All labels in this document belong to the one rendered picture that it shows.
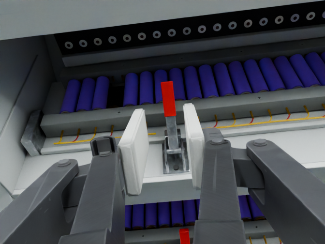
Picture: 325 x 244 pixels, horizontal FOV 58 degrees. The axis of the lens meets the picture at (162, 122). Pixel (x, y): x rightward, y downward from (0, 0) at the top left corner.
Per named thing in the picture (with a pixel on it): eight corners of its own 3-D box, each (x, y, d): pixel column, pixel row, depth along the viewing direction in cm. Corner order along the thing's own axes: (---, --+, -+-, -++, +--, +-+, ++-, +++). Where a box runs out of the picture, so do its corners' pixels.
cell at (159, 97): (168, 79, 42) (170, 111, 37) (155, 80, 42) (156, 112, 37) (166, 68, 40) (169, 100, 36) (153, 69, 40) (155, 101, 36)
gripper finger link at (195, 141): (188, 136, 14) (204, 135, 14) (183, 103, 21) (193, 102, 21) (194, 191, 15) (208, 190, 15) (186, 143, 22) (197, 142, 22)
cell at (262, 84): (255, 68, 41) (269, 100, 36) (242, 70, 41) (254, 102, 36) (257, 58, 40) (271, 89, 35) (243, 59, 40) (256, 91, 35)
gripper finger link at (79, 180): (119, 203, 13) (56, 209, 14) (133, 158, 18) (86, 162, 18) (114, 174, 13) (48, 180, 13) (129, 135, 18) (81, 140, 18)
